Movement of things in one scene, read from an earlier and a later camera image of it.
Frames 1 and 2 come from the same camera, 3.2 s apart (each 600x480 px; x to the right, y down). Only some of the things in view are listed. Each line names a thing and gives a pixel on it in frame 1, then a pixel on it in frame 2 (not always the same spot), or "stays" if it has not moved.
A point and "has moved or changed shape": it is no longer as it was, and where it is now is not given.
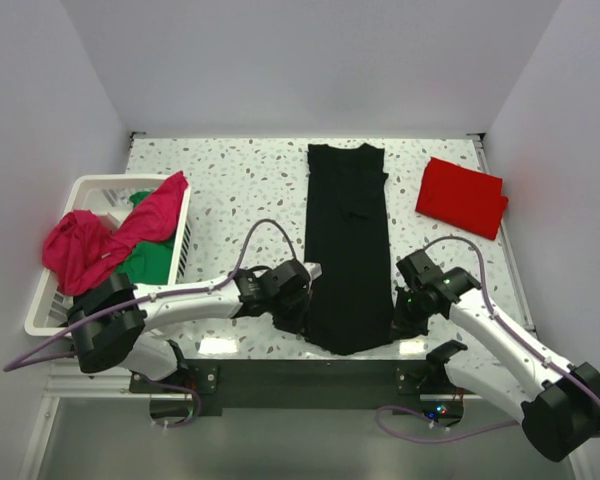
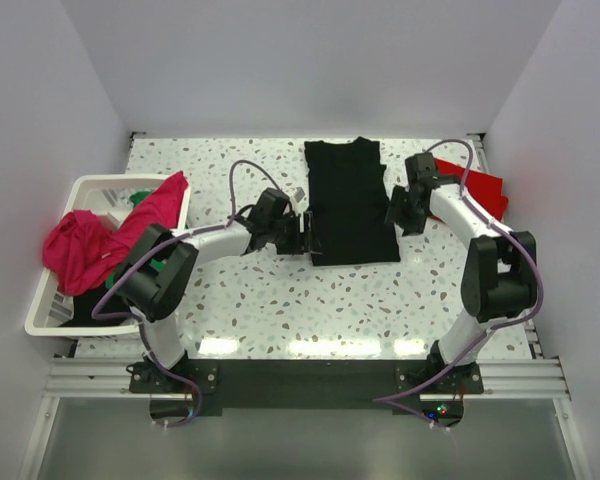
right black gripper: (410, 321) → (400, 211)
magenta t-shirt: (83, 252) stays
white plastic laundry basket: (108, 198) stays
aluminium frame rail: (70, 381) stays
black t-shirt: (346, 248) has moved or changed shape
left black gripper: (287, 315) → (297, 233)
